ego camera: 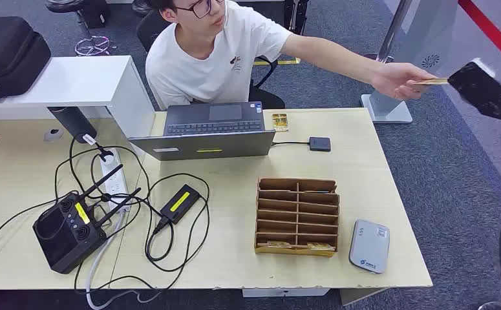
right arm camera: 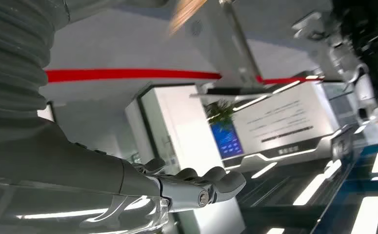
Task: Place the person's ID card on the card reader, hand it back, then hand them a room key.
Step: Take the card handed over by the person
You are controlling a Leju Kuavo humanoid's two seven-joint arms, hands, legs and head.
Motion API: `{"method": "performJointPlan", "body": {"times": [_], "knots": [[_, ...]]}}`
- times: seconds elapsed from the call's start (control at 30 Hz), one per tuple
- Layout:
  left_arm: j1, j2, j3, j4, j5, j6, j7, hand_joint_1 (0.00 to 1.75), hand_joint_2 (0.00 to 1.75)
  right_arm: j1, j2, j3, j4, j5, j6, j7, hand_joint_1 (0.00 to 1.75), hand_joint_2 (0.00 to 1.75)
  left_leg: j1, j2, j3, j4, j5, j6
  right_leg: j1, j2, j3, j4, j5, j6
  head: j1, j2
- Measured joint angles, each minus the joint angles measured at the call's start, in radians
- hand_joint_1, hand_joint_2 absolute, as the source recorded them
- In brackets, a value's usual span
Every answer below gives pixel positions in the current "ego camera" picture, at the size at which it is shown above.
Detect person's left hand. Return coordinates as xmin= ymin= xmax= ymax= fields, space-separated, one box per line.
xmin=370 ymin=61 xmax=438 ymax=102

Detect gold patterned ID card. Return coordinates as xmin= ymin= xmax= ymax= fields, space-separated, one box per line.
xmin=412 ymin=77 xmax=450 ymax=86

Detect small black card reader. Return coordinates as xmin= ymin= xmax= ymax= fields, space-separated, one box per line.
xmin=308 ymin=136 xmax=332 ymax=152

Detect white card reader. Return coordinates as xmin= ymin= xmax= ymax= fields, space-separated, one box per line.
xmin=348 ymin=219 xmax=391 ymax=275

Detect wooden card organizer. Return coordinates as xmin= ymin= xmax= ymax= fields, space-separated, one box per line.
xmin=254 ymin=177 xmax=341 ymax=258

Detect person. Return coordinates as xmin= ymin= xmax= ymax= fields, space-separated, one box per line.
xmin=145 ymin=0 xmax=437 ymax=111

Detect grey kiosk stand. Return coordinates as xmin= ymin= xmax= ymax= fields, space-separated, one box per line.
xmin=360 ymin=0 xmax=459 ymax=125

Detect yellow floor tape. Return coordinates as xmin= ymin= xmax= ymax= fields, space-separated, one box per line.
xmin=253 ymin=57 xmax=301 ymax=67

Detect black stand legs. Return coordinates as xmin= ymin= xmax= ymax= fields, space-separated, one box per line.
xmin=283 ymin=0 xmax=311 ymax=36

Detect grey laptop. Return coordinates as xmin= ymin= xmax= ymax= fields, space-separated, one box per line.
xmin=128 ymin=101 xmax=277 ymax=161

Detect beige under-table panel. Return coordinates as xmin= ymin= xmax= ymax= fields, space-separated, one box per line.
xmin=339 ymin=287 xmax=389 ymax=307

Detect black power adapter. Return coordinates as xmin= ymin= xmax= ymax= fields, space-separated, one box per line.
xmin=159 ymin=183 xmax=202 ymax=225

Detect white power strip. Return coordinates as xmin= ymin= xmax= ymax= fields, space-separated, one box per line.
xmin=99 ymin=147 xmax=132 ymax=214

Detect black plug with white tag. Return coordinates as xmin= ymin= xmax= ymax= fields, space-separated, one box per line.
xmin=81 ymin=133 xmax=115 ymax=164

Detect black stool chrome base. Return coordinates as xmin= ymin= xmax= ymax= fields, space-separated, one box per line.
xmin=44 ymin=0 xmax=118 ymax=57

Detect white desk shelf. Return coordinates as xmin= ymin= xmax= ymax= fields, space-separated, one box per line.
xmin=0 ymin=56 xmax=156 ymax=157

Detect grey round desk grommet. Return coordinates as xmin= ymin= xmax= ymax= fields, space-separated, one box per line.
xmin=43 ymin=127 xmax=64 ymax=143

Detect black device with antennas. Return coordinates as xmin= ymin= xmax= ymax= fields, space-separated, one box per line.
xmin=32 ymin=163 xmax=142 ymax=275

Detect black carrying case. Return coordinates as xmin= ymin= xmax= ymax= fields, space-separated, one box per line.
xmin=0 ymin=16 xmax=52 ymax=107

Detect chrome stanchion post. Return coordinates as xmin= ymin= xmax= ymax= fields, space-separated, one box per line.
xmin=363 ymin=0 xmax=414 ymax=64

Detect white table support bracket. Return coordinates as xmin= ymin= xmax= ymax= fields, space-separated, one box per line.
xmin=241 ymin=287 xmax=331 ymax=298

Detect black adapter cable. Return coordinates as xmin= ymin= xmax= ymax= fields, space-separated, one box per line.
xmin=145 ymin=173 xmax=211 ymax=274

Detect black cylindrical post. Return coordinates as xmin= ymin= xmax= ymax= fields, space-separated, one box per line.
xmin=47 ymin=106 xmax=98 ymax=144

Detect white power strip cable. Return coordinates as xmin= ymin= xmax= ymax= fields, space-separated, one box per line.
xmin=85 ymin=211 xmax=162 ymax=310

